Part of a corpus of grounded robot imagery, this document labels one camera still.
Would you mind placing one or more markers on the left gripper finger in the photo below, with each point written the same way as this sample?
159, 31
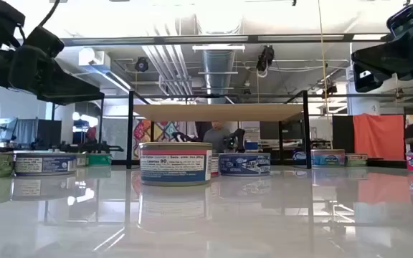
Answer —
74, 94

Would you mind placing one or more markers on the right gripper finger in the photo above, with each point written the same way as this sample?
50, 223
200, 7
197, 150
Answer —
368, 80
375, 59

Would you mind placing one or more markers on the dark blue labelled can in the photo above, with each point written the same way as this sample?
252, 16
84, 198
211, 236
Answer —
299, 156
45, 165
244, 165

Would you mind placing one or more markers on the pink and blue labelled can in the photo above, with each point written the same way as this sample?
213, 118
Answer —
174, 165
327, 158

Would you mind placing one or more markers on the black background robot arm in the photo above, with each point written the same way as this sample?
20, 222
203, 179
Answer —
238, 138

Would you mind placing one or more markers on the long ceiling light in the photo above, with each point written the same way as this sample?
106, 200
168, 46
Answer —
115, 80

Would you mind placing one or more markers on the black background robot rig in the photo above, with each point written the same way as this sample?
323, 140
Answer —
84, 147

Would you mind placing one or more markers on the orange cloth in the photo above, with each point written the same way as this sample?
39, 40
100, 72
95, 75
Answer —
378, 136

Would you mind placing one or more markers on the black panel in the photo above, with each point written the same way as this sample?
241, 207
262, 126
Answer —
342, 134

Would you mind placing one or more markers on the black overhead rig beam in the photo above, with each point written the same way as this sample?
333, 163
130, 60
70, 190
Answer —
102, 41

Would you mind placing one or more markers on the background monitor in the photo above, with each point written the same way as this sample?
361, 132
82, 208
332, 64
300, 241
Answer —
5, 129

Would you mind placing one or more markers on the colourful patterned cloth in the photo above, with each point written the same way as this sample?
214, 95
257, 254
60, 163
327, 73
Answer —
142, 136

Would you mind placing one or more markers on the white ceiling light fixture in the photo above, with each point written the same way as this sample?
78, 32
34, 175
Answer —
218, 47

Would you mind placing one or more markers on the white glossy table sheet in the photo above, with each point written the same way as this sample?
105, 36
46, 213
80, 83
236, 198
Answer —
228, 222

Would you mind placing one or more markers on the black background frame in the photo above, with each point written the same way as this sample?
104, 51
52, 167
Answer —
102, 118

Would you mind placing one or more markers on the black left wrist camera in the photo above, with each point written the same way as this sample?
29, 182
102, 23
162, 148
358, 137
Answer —
45, 42

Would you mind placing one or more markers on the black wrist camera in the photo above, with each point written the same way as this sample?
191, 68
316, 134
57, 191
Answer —
45, 42
405, 21

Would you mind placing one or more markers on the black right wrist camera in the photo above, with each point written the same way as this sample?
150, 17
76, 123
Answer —
405, 21

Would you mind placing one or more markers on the black round ceiling camera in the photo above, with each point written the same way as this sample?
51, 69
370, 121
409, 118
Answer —
141, 64

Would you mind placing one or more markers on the black hanging camera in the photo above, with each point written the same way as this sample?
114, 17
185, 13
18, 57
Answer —
265, 57

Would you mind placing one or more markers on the wooden shelf with black frame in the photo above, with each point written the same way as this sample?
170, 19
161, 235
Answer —
217, 112

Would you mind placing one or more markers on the silver ceiling duct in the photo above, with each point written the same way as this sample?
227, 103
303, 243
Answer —
218, 71

